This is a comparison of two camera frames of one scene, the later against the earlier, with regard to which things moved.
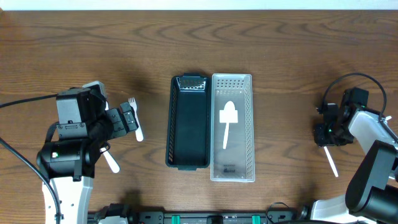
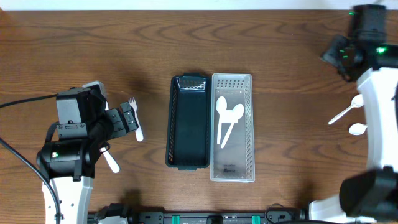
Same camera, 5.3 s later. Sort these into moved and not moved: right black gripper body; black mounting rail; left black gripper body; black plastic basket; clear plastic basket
Moved: right black gripper body
Not moved: clear plastic basket; black plastic basket; left black gripper body; black mounting rail
